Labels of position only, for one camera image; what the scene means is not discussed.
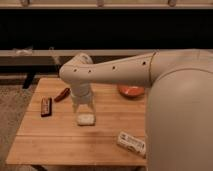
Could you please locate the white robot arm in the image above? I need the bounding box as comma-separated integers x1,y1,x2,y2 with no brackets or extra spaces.
59,49,213,171

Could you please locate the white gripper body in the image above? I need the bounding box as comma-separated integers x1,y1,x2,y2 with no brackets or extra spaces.
70,83,93,107

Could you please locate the wooden table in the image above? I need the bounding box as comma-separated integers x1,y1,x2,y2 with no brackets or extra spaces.
7,78,146,166

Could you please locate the white sponge block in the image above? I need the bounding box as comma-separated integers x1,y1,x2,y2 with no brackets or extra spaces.
77,114,96,126

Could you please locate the white labelled packet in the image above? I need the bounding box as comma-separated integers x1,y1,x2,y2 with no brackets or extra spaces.
117,132,146,158

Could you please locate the dark brown rectangular box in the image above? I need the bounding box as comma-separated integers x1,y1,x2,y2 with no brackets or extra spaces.
41,98,52,117

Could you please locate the orange ceramic bowl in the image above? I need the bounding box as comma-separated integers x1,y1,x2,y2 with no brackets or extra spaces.
117,85,145,98

